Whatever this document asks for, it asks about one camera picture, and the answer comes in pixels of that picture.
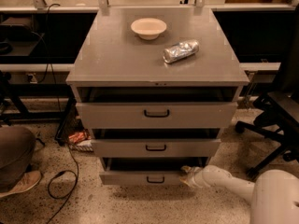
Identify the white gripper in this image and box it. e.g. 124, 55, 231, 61
179, 165, 203, 188

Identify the grey drawer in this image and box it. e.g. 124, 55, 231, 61
77, 103, 236, 129
92, 139, 221, 158
100, 157, 209, 186

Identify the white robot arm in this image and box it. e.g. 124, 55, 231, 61
179, 165, 299, 224

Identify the grey metal drawer cabinet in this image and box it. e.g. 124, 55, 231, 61
64, 6, 250, 187

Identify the black office chair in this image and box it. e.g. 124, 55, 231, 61
235, 5, 299, 180

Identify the orange snack packet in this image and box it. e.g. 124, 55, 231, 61
68, 131, 89, 145

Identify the silver foil chip bag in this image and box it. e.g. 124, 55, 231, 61
163, 39, 199, 63

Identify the beige sneaker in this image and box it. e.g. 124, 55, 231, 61
0, 171, 42, 198

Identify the black table frame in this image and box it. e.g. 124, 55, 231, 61
0, 72, 75, 146

